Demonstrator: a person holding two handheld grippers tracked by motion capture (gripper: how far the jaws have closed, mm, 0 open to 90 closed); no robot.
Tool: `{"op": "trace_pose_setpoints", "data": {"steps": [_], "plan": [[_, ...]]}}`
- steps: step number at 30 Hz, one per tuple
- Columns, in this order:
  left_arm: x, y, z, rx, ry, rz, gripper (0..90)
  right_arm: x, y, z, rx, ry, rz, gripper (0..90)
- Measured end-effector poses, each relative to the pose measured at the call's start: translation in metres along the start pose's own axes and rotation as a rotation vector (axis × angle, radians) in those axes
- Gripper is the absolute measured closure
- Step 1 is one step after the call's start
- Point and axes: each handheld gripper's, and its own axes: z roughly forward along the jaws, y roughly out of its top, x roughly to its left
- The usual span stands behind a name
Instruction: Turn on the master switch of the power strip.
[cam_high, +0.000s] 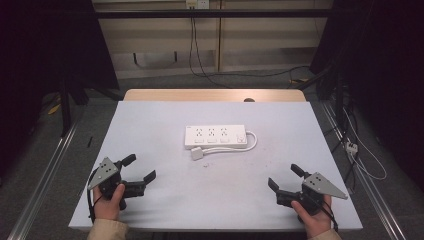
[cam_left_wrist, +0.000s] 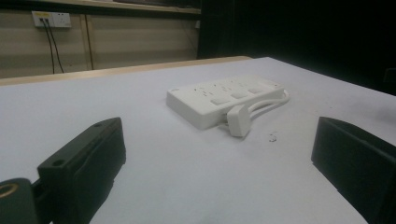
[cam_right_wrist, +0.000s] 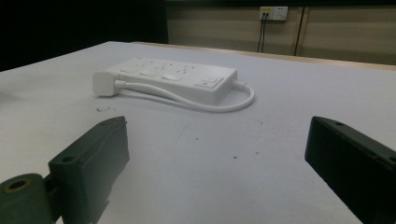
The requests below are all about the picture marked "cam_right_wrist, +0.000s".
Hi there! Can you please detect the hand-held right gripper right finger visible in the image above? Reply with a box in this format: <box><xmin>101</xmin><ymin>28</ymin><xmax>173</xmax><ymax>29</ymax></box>
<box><xmin>304</xmin><ymin>116</ymin><xmax>396</xmax><ymax>224</ymax></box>

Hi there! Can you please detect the black wall cable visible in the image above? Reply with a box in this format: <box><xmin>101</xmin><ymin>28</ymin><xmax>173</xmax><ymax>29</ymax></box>
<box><xmin>261</xmin><ymin>13</ymin><xmax>268</xmax><ymax>53</ymax></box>
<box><xmin>257</xmin><ymin>12</ymin><xmax>266</xmax><ymax>53</ymax></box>

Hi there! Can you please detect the white power plug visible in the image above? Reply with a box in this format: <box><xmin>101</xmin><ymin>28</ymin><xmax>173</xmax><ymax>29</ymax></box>
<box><xmin>92</xmin><ymin>71</ymin><xmax>120</xmax><ymax>98</ymax></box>

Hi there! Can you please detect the white wall socket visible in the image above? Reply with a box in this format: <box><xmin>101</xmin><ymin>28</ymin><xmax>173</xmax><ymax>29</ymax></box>
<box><xmin>272</xmin><ymin>6</ymin><xmax>289</xmax><ymax>21</ymax></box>

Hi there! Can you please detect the yellow-white wall socket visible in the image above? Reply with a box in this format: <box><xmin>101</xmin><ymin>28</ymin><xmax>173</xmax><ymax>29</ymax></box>
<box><xmin>259</xmin><ymin>6</ymin><xmax>275</xmax><ymax>21</ymax></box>

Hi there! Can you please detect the white power strip cable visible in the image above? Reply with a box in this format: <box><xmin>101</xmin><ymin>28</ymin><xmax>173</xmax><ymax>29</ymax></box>
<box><xmin>113</xmin><ymin>79</ymin><xmax>256</xmax><ymax>114</ymax></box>

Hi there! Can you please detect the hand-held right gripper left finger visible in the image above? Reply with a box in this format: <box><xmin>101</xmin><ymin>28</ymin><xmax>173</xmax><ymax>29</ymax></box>
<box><xmin>48</xmin><ymin>116</ymin><xmax>131</xmax><ymax>224</ymax></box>

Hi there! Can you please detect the white power strip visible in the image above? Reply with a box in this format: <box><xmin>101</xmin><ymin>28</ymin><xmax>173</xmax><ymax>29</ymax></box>
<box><xmin>106</xmin><ymin>58</ymin><xmax>238</xmax><ymax>106</ymax></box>

